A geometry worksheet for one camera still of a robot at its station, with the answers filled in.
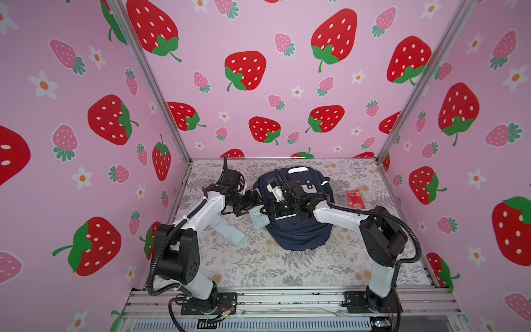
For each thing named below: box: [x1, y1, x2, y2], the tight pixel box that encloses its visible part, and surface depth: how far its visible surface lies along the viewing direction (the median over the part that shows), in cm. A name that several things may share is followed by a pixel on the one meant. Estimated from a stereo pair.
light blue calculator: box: [248, 204, 271, 230], surface depth 86 cm
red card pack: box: [345, 190, 367, 209], surface depth 106 cm
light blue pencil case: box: [208, 214, 247, 247], surface depth 92 cm
